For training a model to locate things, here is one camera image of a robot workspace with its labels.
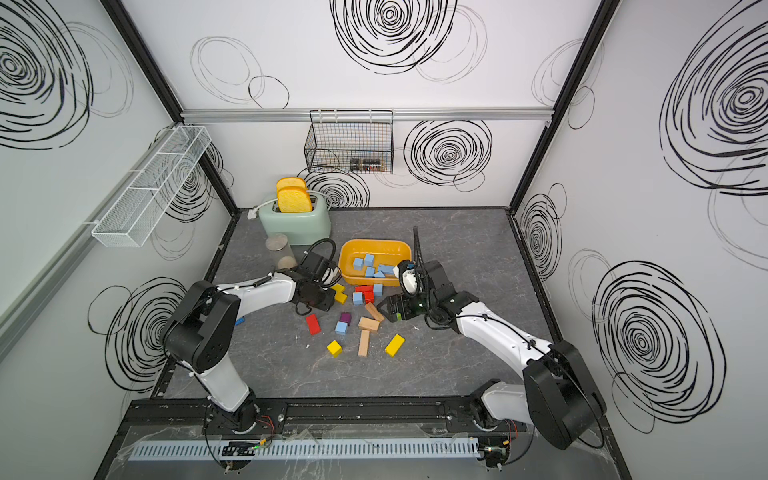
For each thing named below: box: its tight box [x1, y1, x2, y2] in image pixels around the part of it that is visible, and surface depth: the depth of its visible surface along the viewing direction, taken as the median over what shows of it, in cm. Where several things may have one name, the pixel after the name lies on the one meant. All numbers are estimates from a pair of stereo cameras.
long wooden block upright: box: [358, 330, 370, 357], surface depth 86 cm
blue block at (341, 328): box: [335, 321, 349, 336], surface depth 88 cm
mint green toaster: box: [258, 194, 331, 246], surface depth 101 cm
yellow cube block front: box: [326, 340, 343, 358], surface depth 84 cm
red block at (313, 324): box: [305, 314, 321, 336], surface depth 91 cm
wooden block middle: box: [358, 316, 380, 331], surface depth 89 cm
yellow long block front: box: [384, 333, 406, 358], surface depth 86 cm
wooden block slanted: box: [365, 302, 385, 322], surface depth 93 cm
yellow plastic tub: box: [338, 238, 413, 287], surface depth 104 cm
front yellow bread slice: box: [278, 186, 313, 213], surface depth 98 cm
